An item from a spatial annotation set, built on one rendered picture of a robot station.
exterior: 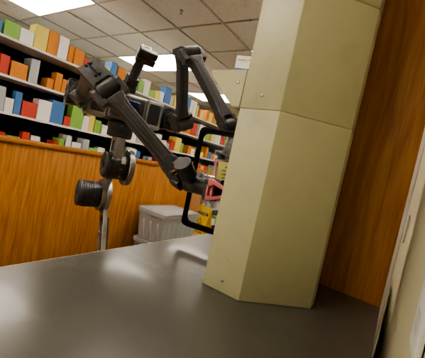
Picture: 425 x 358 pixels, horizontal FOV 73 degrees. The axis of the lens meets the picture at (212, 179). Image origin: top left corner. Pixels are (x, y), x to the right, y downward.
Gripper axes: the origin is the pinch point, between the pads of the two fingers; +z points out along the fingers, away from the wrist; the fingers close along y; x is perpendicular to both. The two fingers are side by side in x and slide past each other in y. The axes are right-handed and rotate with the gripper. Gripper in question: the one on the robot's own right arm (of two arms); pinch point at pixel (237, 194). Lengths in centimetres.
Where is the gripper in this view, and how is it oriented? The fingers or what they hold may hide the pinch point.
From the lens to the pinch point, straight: 86.4
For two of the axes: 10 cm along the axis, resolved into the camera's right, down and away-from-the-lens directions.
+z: 8.0, 1.8, -5.7
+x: -2.0, 9.8, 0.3
